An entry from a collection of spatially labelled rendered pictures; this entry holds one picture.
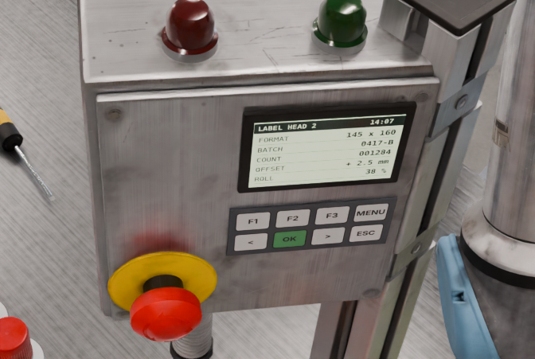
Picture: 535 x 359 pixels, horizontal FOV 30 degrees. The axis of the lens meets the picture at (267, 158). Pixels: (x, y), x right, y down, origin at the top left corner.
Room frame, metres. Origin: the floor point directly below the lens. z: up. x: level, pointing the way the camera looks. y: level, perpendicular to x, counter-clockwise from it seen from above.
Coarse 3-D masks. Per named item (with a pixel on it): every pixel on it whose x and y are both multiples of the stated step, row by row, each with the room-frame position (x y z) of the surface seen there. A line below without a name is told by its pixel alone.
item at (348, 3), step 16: (336, 0) 0.36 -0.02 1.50; (352, 0) 0.36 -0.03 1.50; (320, 16) 0.35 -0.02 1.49; (336, 16) 0.35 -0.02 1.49; (352, 16) 0.35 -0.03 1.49; (320, 32) 0.35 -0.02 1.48; (336, 32) 0.35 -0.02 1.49; (352, 32) 0.35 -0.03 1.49; (320, 48) 0.35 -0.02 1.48; (336, 48) 0.35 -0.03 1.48; (352, 48) 0.35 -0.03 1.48
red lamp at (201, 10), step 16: (192, 0) 0.35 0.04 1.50; (176, 16) 0.34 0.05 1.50; (192, 16) 0.34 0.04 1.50; (208, 16) 0.34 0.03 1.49; (176, 32) 0.33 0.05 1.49; (192, 32) 0.33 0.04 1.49; (208, 32) 0.34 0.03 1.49; (176, 48) 0.33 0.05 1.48; (192, 48) 0.33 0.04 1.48; (208, 48) 0.33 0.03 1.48
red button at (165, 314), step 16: (144, 288) 0.31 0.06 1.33; (160, 288) 0.30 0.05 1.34; (176, 288) 0.30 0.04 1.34; (144, 304) 0.29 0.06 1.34; (160, 304) 0.29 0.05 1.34; (176, 304) 0.29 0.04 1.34; (192, 304) 0.29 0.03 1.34; (144, 320) 0.28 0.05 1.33; (160, 320) 0.28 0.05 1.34; (176, 320) 0.28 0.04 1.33; (192, 320) 0.29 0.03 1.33; (144, 336) 0.28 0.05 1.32; (160, 336) 0.28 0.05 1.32; (176, 336) 0.28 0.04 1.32
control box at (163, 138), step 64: (128, 0) 0.37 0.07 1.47; (256, 0) 0.38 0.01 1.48; (320, 0) 0.38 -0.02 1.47; (128, 64) 0.32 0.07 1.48; (192, 64) 0.33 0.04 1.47; (256, 64) 0.33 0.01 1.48; (320, 64) 0.34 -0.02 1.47; (384, 64) 0.34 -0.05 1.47; (128, 128) 0.31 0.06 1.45; (192, 128) 0.31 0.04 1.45; (128, 192) 0.31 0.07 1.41; (192, 192) 0.31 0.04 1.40; (256, 192) 0.32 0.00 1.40; (320, 192) 0.33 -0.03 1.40; (384, 192) 0.34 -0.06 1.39; (128, 256) 0.31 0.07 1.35; (192, 256) 0.31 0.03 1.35; (256, 256) 0.32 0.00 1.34; (320, 256) 0.33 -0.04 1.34; (384, 256) 0.34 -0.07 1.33
